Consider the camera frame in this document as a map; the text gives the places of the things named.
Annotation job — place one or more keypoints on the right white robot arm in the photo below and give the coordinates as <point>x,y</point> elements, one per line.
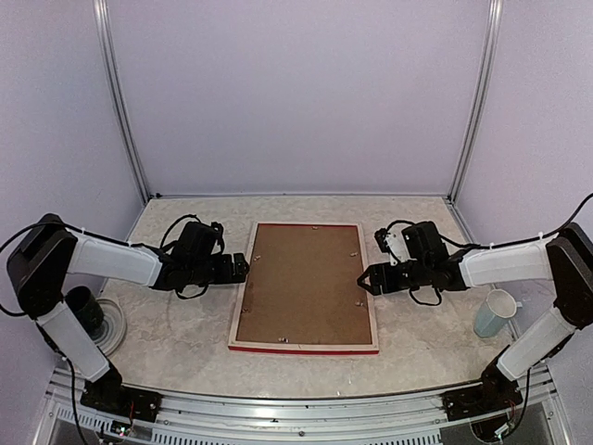
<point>559,263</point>

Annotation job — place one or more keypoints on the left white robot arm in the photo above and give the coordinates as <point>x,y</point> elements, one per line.
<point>48,260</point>

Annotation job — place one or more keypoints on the left aluminium corner post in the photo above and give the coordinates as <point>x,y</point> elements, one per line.
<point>117,98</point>

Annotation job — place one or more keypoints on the light blue paper cup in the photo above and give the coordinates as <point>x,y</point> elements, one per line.
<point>494,313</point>

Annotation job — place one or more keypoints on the aluminium corner post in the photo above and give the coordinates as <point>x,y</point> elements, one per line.
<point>117,98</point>
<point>479,99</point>

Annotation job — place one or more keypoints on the aluminium front rail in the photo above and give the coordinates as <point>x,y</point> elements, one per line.
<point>417,417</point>

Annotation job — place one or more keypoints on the black cup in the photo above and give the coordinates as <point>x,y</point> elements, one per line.
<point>86,309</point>

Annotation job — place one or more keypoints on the red wooden picture frame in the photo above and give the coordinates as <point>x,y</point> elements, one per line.
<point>303,287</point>

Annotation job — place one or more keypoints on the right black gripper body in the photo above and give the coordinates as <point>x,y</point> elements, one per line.
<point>418,277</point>

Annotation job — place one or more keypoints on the right aluminium corner post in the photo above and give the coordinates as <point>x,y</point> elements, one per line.
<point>479,99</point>

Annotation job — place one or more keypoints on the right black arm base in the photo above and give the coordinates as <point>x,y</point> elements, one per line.
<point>494,392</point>

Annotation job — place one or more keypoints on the white plate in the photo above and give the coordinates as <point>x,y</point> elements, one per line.
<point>110,334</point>

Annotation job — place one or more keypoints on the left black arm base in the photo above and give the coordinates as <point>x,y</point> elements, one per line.
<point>109,395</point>

